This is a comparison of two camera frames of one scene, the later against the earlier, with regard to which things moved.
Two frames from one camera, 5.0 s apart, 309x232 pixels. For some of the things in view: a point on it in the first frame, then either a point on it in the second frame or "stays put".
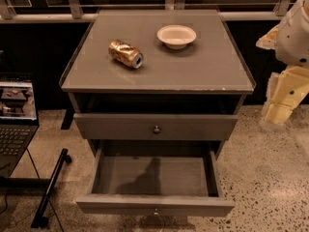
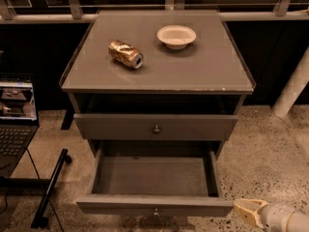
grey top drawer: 154,127 stays put
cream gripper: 294,42 → 272,215
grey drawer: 154,181 stays put
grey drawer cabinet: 156,85 stays put
